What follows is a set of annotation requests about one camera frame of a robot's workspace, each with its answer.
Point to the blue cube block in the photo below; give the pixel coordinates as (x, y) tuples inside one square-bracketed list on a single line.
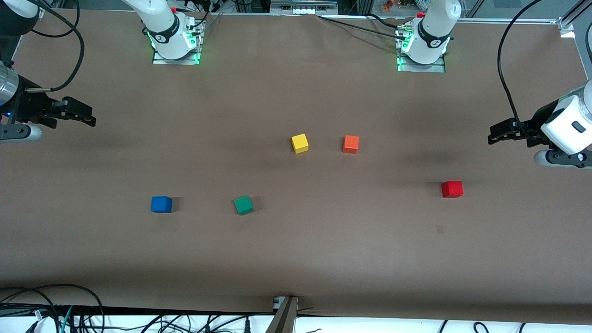
[(161, 205)]

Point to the red cube block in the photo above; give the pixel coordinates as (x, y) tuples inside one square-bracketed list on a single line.
[(452, 189)]

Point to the silver aluminium frame bracket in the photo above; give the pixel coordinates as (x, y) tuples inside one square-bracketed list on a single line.
[(303, 8)]

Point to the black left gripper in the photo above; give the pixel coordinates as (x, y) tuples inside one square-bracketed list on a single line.
[(535, 122)]

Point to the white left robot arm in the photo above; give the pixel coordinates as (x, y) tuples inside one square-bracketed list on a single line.
[(434, 27)]

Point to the grey metal camera post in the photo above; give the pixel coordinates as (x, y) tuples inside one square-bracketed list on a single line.
[(284, 319)]

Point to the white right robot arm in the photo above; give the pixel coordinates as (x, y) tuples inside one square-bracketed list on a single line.
[(162, 23)]

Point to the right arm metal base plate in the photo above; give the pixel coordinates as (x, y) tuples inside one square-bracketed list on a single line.
[(175, 61)]

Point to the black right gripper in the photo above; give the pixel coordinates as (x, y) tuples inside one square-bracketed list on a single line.
[(27, 109)]

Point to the aluminium frame corner strut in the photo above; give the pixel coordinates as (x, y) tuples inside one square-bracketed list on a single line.
[(566, 28)]

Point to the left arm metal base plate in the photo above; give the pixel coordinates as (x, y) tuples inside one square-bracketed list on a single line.
[(430, 68)]

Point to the orange cube block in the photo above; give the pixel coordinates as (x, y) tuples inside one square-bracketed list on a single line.
[(350, 144)]

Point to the green cube block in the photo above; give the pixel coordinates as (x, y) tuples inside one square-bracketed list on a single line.
[(243, 205)]

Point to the brown table cover sheet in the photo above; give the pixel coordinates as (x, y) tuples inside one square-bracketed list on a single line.
[(296, 259)]

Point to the yellow cube block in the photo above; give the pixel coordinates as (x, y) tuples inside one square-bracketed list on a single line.
[(300, 144)]

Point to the small orange background object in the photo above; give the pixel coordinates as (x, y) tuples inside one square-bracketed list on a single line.
[(387, 4)]

